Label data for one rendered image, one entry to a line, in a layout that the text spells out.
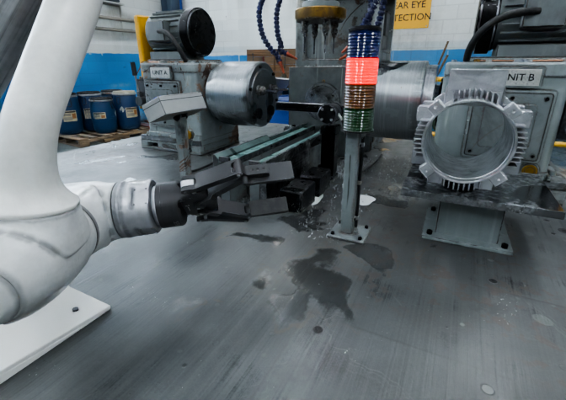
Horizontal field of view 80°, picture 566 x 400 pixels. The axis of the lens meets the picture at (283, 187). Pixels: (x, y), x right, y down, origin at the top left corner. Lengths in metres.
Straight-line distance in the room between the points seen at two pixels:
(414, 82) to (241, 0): 6.75
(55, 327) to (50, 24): 0.39
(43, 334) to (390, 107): 0.97
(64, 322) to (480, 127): 1.02
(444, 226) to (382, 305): 0.29
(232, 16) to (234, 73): 6.46
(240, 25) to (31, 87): 7.28
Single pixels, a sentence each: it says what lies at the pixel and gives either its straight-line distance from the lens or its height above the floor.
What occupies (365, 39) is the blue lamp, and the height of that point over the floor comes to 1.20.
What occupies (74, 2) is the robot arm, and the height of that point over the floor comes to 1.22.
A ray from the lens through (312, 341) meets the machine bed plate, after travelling 0.51.
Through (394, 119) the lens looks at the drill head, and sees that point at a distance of 1.12.
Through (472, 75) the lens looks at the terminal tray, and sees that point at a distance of 0.80.
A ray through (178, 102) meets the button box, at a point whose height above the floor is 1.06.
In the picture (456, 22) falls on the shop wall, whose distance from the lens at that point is 6.39.
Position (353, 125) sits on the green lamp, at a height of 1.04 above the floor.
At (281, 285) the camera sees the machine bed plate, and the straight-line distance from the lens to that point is 0.60.
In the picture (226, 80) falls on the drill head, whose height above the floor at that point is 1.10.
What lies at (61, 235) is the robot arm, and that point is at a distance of 0.44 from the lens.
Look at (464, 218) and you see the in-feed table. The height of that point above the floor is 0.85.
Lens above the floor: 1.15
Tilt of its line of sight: 20 degrees down
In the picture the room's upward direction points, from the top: straight up
